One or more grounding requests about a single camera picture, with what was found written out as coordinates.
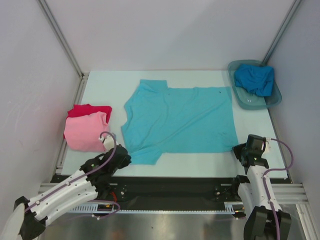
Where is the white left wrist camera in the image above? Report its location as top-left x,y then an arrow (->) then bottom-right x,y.
99,134 -> 117,152

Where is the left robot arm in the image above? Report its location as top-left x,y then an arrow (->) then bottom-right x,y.
0,145 -> 131,240

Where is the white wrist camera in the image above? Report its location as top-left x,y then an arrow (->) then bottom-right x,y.
261,137 -> 271,154
99,134 -> 117,152

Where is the red folded t-shirt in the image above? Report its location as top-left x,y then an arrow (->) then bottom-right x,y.
67,104 -> 113,123

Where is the pink folded t-shirt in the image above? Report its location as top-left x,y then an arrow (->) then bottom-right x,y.
64,111 -> 110,153

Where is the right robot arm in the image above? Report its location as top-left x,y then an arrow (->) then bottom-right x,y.
230,134 -> 294,240

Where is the dark blue crumpled t-shirt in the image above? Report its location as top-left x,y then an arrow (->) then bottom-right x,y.
234,64 -> 275,97

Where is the aluminium frame rail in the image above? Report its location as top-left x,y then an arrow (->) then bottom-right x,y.
271,183 -> 309,205

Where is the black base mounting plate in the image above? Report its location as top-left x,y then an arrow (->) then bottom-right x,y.
97,176 -> 241,211

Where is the light blue cable duct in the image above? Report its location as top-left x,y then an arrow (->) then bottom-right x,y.
68,202 -> 118,214

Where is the light blue t-shirt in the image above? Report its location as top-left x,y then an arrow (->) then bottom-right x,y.
121,79 -> 239,165

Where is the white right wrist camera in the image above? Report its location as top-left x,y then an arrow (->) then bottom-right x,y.
261,137 -> 271,154

